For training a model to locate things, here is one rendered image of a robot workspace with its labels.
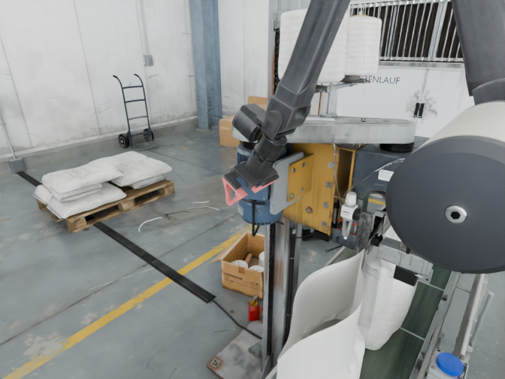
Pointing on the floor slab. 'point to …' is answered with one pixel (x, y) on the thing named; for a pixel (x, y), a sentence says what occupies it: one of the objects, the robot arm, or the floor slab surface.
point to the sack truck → (133, 119)
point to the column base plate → (243, 356)
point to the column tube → (279, 326)
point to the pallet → (74, 224)
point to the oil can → (253, 309)
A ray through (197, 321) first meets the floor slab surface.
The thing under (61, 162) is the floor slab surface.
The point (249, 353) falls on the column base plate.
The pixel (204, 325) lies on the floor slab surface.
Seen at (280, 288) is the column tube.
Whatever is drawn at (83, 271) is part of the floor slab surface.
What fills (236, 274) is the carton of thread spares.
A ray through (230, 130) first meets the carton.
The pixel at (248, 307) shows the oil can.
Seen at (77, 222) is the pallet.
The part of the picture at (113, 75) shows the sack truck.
